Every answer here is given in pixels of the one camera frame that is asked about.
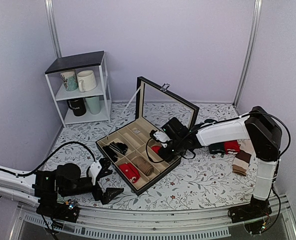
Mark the rolled black sock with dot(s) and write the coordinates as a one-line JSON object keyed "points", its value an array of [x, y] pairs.
{"points": [[115, 148]]}

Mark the red and beige sock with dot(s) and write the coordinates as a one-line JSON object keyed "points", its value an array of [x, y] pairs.
{"points": [[156, 148]]}

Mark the cream and brown sock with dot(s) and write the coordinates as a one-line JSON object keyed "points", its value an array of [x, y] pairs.
{"points": [[242, 160]]}

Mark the dark green sock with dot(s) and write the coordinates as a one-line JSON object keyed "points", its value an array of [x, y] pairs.
{"points": [[217, 148]]}

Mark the light green tumbler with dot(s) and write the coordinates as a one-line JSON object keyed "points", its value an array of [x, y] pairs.
{"points": [[93, 104]]}

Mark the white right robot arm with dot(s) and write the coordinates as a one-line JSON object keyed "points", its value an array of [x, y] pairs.
{"points": [[257, 126]]}

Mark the black mug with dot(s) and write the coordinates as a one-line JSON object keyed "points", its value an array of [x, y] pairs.
{"points": [[77, 105]]}

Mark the red sock with white band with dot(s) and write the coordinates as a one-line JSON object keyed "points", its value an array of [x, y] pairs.
{"points": [[232, 147]]}

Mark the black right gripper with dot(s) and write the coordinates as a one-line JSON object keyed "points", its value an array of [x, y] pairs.
{"points": [[164, 155]]}

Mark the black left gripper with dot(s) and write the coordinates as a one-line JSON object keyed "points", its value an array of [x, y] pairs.
{"points": [[106, 198]]}

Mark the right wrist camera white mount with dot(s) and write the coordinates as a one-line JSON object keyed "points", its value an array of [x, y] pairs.
{"points": [[163, 139]]}

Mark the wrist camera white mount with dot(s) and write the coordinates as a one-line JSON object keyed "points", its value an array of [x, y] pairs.
{"points": [[163, 139], [93, 171]]}

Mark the black compartment storage box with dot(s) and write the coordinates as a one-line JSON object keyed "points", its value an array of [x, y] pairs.
{"points": [[155, 106]]}

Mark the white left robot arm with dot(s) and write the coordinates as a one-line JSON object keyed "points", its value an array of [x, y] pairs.
{"points": [[41, 189]]}

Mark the left metal corner post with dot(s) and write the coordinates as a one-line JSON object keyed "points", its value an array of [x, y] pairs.
{"points": [[52, 27]]}

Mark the white mug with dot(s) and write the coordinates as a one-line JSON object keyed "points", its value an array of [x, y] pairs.
{"points": [[86, 80]]}

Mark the metal corner post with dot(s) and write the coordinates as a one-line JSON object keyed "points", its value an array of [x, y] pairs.
{"points": [[52, 27], [249, 51]]}

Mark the white shelf with black top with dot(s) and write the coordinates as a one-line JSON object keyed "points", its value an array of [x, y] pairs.
{"points": [[95, 61]]}

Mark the rolled brown sock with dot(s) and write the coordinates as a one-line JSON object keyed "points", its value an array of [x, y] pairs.
{"points": [[144, 166]]}

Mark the aluminium front frame rail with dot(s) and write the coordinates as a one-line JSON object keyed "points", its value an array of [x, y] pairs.
{"points": [[193, 224]]}

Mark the teal patterned mug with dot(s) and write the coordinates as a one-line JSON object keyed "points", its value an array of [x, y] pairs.
{"points": [[69, 80]]}

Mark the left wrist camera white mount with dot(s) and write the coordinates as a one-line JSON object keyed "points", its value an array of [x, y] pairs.
{"points": [[93, 171]]}

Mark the rolled red sock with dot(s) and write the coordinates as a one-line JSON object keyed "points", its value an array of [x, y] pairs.
{"points": [[130, 171]]}

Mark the right metal corner post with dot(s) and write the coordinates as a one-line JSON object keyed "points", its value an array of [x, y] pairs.
{"points": [[249, 51]]}

